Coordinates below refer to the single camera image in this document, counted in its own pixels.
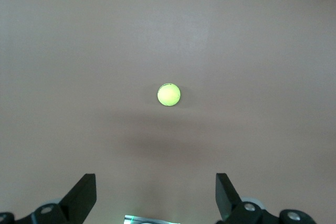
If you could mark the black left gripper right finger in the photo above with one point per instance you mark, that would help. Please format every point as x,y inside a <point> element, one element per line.
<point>228,200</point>

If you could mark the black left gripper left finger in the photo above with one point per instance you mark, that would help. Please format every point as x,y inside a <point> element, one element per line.
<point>76,200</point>

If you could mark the yellow-green tennis ball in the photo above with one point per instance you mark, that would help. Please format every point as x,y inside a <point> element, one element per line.
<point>168,94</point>

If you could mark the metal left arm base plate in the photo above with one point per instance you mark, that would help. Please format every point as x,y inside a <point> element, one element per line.
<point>147,219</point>

